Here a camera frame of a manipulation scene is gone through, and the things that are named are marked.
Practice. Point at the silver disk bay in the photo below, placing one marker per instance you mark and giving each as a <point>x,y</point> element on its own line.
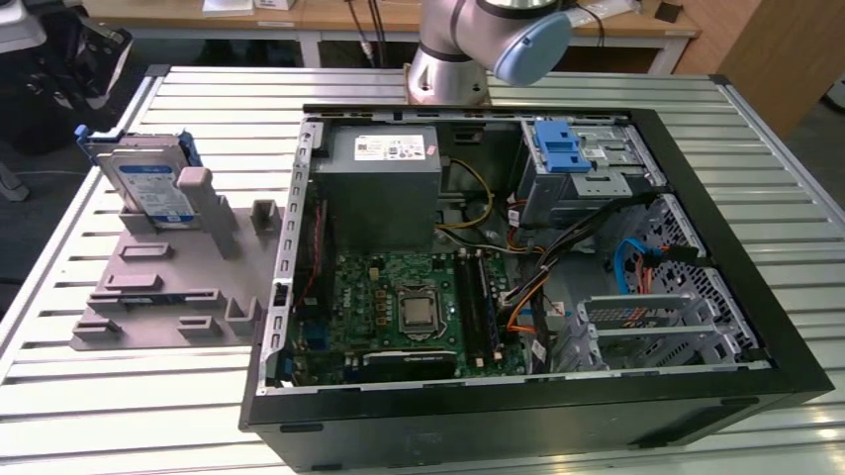
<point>660,332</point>

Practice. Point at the silver CPU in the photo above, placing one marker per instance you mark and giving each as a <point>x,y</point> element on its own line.
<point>417,312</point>

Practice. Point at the green motherboard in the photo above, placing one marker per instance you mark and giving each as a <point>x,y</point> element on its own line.
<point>359,297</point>

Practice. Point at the grey metal foot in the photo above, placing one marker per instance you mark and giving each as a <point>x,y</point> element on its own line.
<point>14,185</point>

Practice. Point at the black RAM stick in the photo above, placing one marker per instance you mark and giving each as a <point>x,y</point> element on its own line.
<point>490,307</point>

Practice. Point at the grey parts rack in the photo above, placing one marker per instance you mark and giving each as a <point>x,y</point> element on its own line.
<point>184,277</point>

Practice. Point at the wooden cabinet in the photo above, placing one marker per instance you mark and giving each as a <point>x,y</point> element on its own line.
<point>778,59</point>

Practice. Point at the black PC case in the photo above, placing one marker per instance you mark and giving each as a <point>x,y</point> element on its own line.
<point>462,435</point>

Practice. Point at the small dark box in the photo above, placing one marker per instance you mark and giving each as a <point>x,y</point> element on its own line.
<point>672,12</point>

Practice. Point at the grey power supply unit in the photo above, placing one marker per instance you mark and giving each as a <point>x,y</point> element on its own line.
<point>377,208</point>

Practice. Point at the black graphics card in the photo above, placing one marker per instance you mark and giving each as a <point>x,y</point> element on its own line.
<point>409,363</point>

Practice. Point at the blue plastic drive latch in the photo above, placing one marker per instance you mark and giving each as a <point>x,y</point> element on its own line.
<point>561,148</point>

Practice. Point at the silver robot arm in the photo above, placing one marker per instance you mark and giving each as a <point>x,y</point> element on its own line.
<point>449,29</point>

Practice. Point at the wooden desk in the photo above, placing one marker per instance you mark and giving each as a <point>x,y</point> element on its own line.
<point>310,17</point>

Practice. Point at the white box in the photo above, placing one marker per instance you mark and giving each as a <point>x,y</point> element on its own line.
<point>274,4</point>
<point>227,6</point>

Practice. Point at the silver drive cage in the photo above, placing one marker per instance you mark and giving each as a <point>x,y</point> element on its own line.
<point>594,185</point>

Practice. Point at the hard disk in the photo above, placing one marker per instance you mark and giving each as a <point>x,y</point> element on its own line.
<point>148,183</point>

